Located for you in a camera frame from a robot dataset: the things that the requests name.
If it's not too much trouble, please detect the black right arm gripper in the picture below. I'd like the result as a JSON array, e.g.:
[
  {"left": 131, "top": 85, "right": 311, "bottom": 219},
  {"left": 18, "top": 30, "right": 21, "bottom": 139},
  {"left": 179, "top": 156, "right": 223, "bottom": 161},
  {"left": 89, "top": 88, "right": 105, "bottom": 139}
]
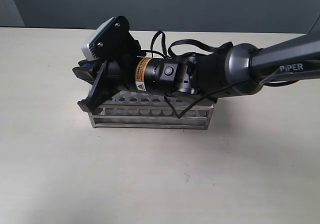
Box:
[{"left": 72, "top": 53, "right": 140, "bottom": 113}]

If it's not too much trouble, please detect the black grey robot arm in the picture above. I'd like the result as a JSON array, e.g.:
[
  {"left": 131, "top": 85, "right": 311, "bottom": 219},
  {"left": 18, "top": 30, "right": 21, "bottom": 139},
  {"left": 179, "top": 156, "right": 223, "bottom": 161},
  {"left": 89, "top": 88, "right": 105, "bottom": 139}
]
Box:
[{"left": 72, "top": 33, "right": 320, "bottom": 113}]

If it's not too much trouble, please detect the stainless steel test tube rack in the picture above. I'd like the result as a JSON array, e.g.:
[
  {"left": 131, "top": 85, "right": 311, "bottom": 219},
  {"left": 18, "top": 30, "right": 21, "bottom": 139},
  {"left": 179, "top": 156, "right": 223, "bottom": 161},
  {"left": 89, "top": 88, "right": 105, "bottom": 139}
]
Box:
[{"left": 88, "top": 91, "right": 214, "bottom": 130}]

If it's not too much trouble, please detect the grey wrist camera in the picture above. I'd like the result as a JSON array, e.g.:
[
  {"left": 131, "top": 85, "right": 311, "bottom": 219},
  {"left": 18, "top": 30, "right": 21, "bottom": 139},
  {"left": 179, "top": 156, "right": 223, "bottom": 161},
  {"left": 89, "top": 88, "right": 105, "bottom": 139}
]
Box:
[{"left": 81, "top": 16, "right": 141, "bottom": 62}]

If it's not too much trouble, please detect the black camera cable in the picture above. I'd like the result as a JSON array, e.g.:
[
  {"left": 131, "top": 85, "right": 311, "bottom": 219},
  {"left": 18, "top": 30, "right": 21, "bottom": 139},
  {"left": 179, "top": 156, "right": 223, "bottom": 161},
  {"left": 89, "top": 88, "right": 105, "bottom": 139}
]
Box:
[{"left": 139, "top": 30, "right": 301, "bottom": 120}]

